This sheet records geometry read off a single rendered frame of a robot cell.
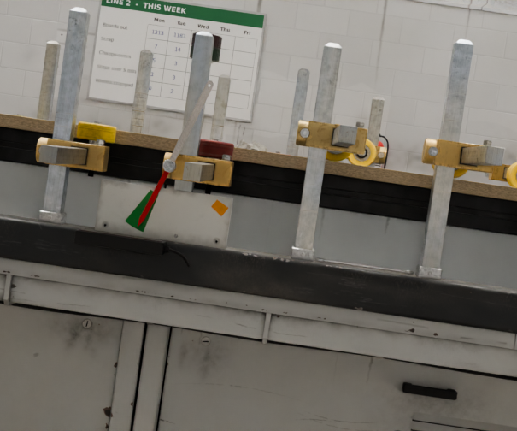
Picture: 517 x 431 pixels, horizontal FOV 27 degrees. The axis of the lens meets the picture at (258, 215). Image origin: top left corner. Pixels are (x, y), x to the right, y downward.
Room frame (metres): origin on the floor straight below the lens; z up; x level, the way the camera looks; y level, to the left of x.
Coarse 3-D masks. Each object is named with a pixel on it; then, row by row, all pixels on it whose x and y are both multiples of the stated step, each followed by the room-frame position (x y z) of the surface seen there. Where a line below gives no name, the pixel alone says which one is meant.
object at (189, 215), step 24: (120, 192) 2.09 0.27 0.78; (144, 192) 2.09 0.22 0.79; (168, 192) 2.09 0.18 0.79; (192, 192) 2.09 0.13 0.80; (120, 216) 2.09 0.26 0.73; (168, 216) 2.09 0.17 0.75; (192, 216) 2.09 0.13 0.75; (216, 216) 2.08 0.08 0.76; (192, 240) 2.09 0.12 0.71; (216, 240) 2.08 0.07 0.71
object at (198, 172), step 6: (186, 162) 1.80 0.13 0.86; (192, 162) 1.83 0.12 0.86; (198, 162) 1.95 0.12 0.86; (186, 168) 1.80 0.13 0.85; (192, 168) 1.80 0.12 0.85; (198, 168) 1.80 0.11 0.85; (204, 168) 1.86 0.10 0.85; (210, 168) 2.00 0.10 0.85; (186, 174) 1.80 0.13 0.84; (192, 174) 1.80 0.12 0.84; (198, 174) 1.80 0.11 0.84; (204, 174) 1.88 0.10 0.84; (210, 174) 2.02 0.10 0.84; (192, 180) 1.80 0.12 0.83; (198, 180) 1.80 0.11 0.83; (204, 180) 1.90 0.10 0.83
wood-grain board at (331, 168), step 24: (0, 120) 2.29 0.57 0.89; (24, 120) 2.29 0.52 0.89; (120, 144) 2.29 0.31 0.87; (144, 144) 2.28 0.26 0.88; (168, 144) 2.28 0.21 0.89; (336, 168) 2.27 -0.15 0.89; (360, 168) 2.27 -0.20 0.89; (384, 168) 2.27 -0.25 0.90; (480, 192) 2.27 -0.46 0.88; (504, 192) 2.26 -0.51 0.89
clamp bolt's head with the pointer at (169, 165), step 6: (168, 162) 2.07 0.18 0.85; (168, 168) 2.07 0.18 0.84; (162, 174) 2.08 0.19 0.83; (162, 180) 2.08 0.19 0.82; (156, 186) 2.08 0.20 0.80; (156, 192) 2.08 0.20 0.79; (150, 198) 2.08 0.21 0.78; (150, 204) 2.08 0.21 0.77; (144, 210) 2.08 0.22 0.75; (144, 216) 2.08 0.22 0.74; (138, 222) 2.08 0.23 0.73
